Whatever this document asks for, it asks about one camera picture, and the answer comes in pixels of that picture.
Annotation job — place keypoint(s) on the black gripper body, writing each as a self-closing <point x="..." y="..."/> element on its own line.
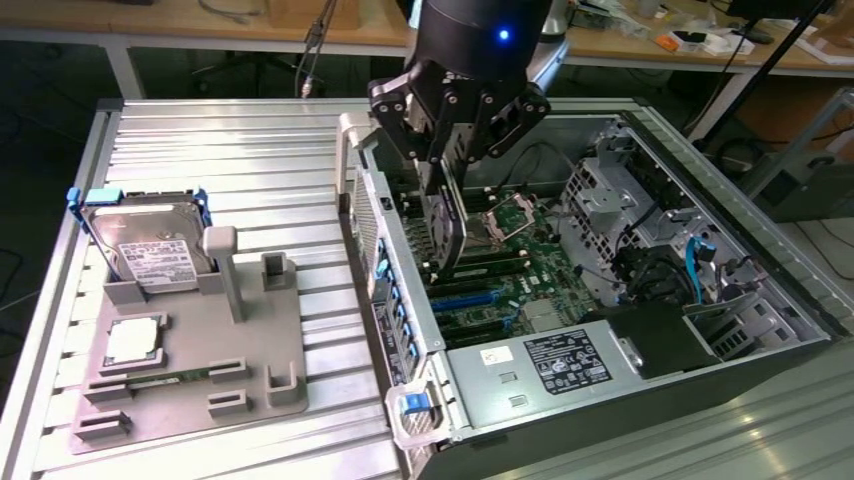
<point x="468" y="40"/>

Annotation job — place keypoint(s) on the black graphics card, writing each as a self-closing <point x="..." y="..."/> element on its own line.
<point x="449" y="235"/>

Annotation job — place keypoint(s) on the metal socket cover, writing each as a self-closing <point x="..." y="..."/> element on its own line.
<point x="517" y="196"/>

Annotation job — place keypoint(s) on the metal disk bay cage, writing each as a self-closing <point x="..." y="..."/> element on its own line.
<point x="601" y="200"/>

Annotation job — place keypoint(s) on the black office chair base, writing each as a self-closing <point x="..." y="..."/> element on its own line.
<point x="268" y="65"/>

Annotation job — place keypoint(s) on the CPU socket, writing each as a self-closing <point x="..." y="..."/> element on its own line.
<point x="481" y="237"/>

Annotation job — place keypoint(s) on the green motherboard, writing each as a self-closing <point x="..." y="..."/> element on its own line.
<point x="535" y="260"/>

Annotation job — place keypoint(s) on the blue expansion slot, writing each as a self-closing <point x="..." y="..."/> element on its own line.
<point x="468" y="301"/>

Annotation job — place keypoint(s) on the black stand pole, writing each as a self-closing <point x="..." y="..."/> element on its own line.
<point x="768" y="56"/>

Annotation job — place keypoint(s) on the silver chipset heatsink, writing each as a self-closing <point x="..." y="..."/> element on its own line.
<point x="544" y="316"/>

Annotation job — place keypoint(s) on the black expansion slot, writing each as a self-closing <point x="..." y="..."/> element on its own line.
<point x="475" y="332"/>

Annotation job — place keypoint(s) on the hard disk in blue caddy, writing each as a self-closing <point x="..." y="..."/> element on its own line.
<point x="154" y="255"/>

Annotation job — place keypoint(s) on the dark grey box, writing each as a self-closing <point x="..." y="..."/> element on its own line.
<point x="815" y="195"/>

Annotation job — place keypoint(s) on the black plastic cover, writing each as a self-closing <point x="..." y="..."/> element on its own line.
<point x="655" y="340"/>

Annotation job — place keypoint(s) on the grey parts rack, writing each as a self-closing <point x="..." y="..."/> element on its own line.
<point x="201" y="350"/>

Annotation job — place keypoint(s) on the grey power supply unit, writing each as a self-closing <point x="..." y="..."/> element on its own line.
<point x="501" y="400"/>

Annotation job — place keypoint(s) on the blue plastic case latch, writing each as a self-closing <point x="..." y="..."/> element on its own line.
<point x="414" y="404"/>

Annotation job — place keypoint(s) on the silver CPU chip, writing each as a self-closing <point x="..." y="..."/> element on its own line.
<point x="134" y="342"/>

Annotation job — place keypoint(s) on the green RAM stick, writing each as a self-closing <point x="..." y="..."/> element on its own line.
<point x="170" y="377"/>

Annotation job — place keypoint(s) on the open PC case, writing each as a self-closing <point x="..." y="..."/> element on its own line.
<point x="601" y="435"/>

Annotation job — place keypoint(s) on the wooden desk white frame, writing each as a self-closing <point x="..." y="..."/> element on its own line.
<point x="635" y="47"/>
<point x="68" y="20"/>

